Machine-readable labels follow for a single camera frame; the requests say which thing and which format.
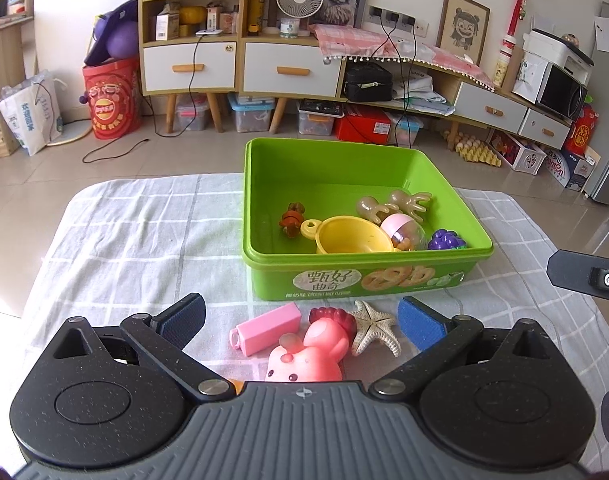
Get pink pig toy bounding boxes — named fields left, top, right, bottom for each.
left=264, top=306, right=359, bottom=385

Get grey checked cloth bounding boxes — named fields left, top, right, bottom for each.
left=22, top=172, right=609, bottom=473

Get cartoon printed cup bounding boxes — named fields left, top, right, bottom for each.
left=494, top=35, right=516, bottom=88

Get black bag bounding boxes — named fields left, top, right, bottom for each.
left=345, top=63, right=394, bottom=102

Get red gift box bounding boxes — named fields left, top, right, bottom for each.
left=569, top=105, right=600, bottom=156

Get white printer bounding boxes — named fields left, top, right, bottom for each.
left=521, top=29, right=595, bottom=68

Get red printed bucket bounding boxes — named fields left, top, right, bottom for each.
left=82, top=57, right=141, bottom=140

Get green plastic cookie box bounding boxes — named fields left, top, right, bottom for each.
left=242, top=137, right=495, bottom=306

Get yellow bottle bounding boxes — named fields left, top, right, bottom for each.
left=248, top=0, right=266, bottom=37

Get red cardboard box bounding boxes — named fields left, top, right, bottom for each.
left=334, top=105, right=391, bottom=143

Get white printed box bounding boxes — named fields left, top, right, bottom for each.
left=487, top=130, right=547, bottom=176

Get purple toy grapes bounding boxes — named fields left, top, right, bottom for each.
left=428, top=228, right=467, bottom=252

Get wooden shelf unit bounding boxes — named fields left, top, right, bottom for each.
left=0, top=0, right=38, bottom=161

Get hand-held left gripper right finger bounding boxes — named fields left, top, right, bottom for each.
left=368, top=296, right=565, bottom=403

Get pink rectangular box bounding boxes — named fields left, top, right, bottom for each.
left=228, top=305, right=302, bottom=357

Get black microwave oven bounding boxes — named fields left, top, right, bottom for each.
left=539, top=62, right=589, bottom=122

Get clear storage bin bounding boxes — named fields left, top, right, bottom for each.
left=391, top=112, right=425, bottom=146
left=298, top=100, right=345, bottom=137
left=174, top=95, right=210, bottom=131
left=229, top=92, right=275, bottom=133

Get low curved wooden cabinet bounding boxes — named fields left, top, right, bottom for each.
left=343, top=55, right=574, bottom=147

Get pile of white papers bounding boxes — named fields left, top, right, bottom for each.
left=394, top=67, right=455, bottom=113

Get orange rubber crab toy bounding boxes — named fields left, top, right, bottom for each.
left=279, top=202, right=306, bottom=238

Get framed cartoon girl picture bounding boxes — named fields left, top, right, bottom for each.
left=437, top=0, right=491, bottom=66

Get white shopping bag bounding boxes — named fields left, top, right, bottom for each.
left=0, top=71, right=64, bottom=157

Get purple plush toy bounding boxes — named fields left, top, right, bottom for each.
left=84, top=0, right=140, bottom=67

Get round white floor base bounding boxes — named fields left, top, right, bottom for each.
left=47, top=120, right=92, bottom=146

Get pink capsule toy ball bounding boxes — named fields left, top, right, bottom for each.
left=380, top=213, right=427, bottom=252

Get wall power sockets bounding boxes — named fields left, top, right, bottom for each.
left=368, top=5, right=429, bottom=36

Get pink checked cloth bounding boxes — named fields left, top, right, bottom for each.
left=309, top=24, right=495, bottom=91

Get beige rubber octopus toy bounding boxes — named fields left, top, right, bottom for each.
left=357, top=189, right=433, bottom=226

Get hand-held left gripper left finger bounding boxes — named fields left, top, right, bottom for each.
left=44, top=293, right=236, bottom=404

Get beige starfish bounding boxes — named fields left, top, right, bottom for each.
left=347, top=300, right=402, bottom=359

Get white and blue carton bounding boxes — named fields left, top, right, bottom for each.
left=541, top=147, right=601, bottom=192

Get tall wooden cabinet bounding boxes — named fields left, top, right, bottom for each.
left=138, top=0, right=349, bottom=136

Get yellow toy pot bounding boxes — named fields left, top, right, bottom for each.
left=300, top=215, right=397, bottom=256

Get small cardboard box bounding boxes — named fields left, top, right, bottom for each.
left=156, top=2, right=181, bottom=41

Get white drawer wooden handle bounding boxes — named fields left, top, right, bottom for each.
left=142, top=42, right=238, bottom=93
left=243, top=42, right=341, bottom=98
left=455, top=82, right=527, bottom=128
left=519, top=109, right=571, bottom=137

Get yellow egg tray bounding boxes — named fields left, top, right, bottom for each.
left=443, top=130, right=502, bottom=168

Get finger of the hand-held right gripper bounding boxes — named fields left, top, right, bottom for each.
left=547, top=249, right=609, bottom=307

